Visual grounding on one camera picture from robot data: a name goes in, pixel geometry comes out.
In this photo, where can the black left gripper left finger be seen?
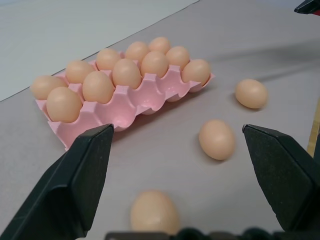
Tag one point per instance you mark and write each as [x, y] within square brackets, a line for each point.
[62, 192]

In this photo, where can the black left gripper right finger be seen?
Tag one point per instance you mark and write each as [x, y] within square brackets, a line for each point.
[285, 175]

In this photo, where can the beige egg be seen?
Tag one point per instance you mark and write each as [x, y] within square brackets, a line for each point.
[178, 55]
[98, 87]
[126, 73]
[107, 58]
[154, 63]
[78, 70]
[136, 50]
[251, 93]
[154, 212]
[159, 44]
[64, 105]
[45, 86]
[196, 70]
[217, 139]

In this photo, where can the pink plastic egg tray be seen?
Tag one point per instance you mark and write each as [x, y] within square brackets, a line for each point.
[147, 100]

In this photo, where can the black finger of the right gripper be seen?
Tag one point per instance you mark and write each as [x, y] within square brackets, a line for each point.
[308, 6]

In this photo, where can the beige wooden board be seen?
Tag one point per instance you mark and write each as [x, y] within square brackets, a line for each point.
[314, 137]

